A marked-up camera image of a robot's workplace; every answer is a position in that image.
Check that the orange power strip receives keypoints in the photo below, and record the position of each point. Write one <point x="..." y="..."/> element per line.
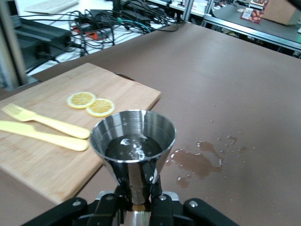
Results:
<point x="94" y="33"/>

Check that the yellow plastic knife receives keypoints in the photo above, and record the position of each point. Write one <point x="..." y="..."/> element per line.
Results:
<point x="47" y="137"/>

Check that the aluminium frame post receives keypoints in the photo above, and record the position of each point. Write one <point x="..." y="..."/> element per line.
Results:
<point x="188" y="10"/>

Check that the wooden cutting board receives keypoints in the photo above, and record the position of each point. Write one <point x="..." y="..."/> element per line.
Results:
<point x="58" y="169"/>

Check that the black power supply box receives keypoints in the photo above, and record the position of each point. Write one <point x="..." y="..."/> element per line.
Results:
<point x="40" y="40"/>

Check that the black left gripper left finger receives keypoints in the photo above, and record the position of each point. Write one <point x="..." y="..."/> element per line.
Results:
<point x="75" y="209"/>

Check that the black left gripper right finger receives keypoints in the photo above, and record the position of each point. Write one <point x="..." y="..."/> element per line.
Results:
<point x="200" y="212"/>

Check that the steel measuring cup jigger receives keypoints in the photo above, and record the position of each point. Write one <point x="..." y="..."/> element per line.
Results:
<point x="141" y="122"/>

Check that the cardboard box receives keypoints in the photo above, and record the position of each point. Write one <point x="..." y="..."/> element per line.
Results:
<point x="279" y="11"/>

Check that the yellow plastic fork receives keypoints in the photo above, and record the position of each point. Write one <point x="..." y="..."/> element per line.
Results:
<point x="54" y="123"/>

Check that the spilled liquid puddle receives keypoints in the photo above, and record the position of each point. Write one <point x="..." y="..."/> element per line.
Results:
<point x="200" y="162"/>

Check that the white keyboard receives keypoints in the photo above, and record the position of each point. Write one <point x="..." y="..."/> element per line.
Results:
<point x="51" y="5"/>

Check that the tall upright post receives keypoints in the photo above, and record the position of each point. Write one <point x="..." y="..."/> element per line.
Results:
<point x="11" y="42"/>

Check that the lemon slice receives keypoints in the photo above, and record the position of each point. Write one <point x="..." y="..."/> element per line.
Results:
<point x="81" y="100"/>
<point x="100" y="107"/>

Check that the red patterned packet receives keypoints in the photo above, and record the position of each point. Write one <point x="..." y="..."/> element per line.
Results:
<point x="251" y="15"/>

